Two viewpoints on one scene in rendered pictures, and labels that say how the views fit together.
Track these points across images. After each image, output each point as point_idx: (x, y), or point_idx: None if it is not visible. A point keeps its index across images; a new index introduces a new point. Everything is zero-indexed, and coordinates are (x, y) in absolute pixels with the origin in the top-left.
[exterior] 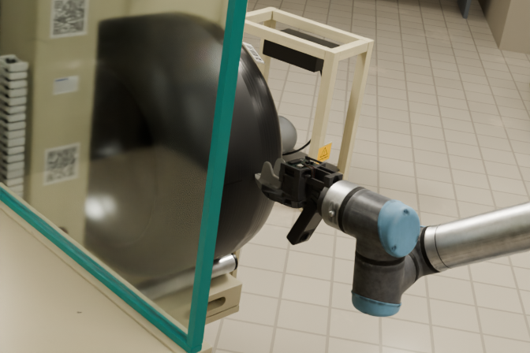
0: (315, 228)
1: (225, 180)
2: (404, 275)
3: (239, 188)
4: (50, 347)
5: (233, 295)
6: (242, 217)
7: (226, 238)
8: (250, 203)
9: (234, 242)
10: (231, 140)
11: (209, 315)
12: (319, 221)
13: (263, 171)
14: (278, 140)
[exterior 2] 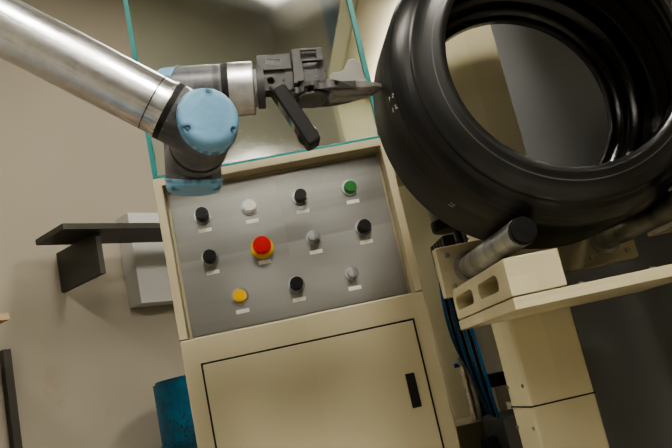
0: (296, 126)
1: (375, 99)
2: (167, 145)
3: (379, 106)
4: None
5: (501, 278)
6: (394, 141)
7: (407, 170)
8: (388, 122)
9: (422, 178)
10: (379, 57)
11: (494, 302)
12: (288, 115)
13: None
14: (391, 37)
